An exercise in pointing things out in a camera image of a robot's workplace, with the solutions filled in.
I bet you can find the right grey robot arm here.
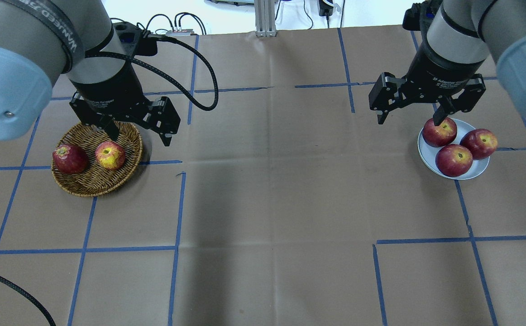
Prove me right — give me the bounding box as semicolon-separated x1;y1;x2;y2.
369;0;526;125

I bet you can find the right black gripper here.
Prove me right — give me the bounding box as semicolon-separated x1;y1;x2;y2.
368;43;486;126

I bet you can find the white plate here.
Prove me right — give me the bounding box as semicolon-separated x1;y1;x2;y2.
417;119;490;180

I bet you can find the black power adapter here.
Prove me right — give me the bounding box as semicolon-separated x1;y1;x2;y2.
318;0;335;17

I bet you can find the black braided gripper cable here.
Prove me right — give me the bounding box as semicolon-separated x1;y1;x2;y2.
84;34;219;112

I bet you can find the orange usb hub near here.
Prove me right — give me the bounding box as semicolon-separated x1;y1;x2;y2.
164;29;196;37

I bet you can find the black cable lower left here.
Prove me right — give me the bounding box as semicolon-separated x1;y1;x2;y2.
0;264;57;326

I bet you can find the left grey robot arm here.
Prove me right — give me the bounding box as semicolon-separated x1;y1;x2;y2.
0;0;181;146

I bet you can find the red apple plate top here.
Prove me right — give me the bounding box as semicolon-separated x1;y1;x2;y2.
422;117;458;147

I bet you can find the red apple plate right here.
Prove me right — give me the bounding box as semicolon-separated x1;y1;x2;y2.
459;129;498;160

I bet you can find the red apple plate bottom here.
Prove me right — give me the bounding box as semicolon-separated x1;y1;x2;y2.
435;144;473;177

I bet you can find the red apple plate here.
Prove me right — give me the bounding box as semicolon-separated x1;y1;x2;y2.
459;129;498;160
422;117;458;147
435;144;473;177

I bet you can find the red yellow apple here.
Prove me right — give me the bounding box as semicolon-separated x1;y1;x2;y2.
95;141;126;170

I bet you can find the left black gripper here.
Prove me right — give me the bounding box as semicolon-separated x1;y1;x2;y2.
69;58;181;147

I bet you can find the dark red apple in basket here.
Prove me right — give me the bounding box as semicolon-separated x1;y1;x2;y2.
53;144;89;175

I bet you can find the aluminium frame post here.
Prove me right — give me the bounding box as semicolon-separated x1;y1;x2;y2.
254;0;277;37

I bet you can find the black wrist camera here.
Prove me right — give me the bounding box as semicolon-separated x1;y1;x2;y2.
112;21;158;57

